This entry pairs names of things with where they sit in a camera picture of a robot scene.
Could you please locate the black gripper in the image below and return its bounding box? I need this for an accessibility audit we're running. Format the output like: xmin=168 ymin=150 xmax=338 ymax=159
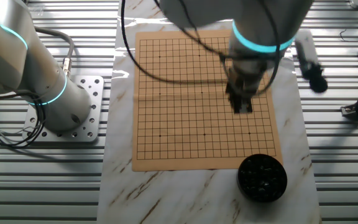
xmin=224 ymin=62 xmax=267 ymax=114

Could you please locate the wooden go board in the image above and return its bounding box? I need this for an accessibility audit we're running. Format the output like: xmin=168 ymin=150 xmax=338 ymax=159
xmin=131 ymin=29 xmax=284 ymax=172

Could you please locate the black bowl of Go stones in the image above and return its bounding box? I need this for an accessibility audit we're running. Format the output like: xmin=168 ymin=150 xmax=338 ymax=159
xmin=236 ymin=153 xmax=288 ymax=203

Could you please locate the white marble pattern mat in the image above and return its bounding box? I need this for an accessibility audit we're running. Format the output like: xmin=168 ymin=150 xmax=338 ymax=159
xmin=96 ymin=0 xmax=323 ymax=224

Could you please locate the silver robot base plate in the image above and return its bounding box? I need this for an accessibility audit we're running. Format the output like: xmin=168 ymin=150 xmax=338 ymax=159
xmin=22 ymin=75 xmax=104 ymax=143

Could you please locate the grey base cable with connector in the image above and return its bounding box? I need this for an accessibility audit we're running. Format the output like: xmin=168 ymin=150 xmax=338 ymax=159
xmin=34 ymin=26 xmax=75 ymax=78

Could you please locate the black base cable bundle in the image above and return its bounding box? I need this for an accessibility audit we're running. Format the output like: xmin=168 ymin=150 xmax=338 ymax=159
xmin=0 ymin=90 xmax=47 ymax=149

